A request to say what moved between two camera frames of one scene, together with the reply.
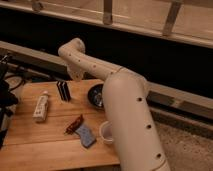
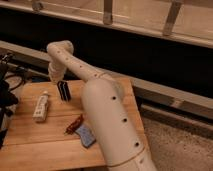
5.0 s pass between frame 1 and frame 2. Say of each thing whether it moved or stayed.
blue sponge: stayed
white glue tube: stayed
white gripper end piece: moved
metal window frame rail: stayed
